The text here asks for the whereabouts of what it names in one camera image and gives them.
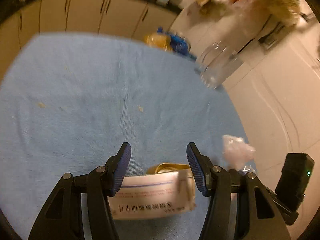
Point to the yellow packet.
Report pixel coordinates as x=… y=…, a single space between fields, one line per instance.
x=157 y=41

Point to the long white cardboard box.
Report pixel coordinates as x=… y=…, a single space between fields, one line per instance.
x=152 y=197

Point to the blue plastic bag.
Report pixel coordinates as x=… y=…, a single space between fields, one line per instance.
x=178 y=42

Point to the gold tin can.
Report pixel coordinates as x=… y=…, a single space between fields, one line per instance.
x=165 y=168

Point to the beige kitchen cabinets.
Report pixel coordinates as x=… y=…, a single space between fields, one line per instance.
x=82 y=12

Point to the clear glass pitcher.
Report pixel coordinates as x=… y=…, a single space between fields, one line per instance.
x=218 y=66

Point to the blue towel cloth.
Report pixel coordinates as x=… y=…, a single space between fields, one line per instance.
x=87 y=100

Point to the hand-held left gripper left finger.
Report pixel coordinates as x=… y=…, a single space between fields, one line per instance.
x=122 y=171

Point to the clear plastic wrapper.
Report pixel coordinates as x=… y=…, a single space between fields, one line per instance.
x=237 y=150

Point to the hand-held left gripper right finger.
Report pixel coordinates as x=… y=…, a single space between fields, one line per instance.
x=196 y=171

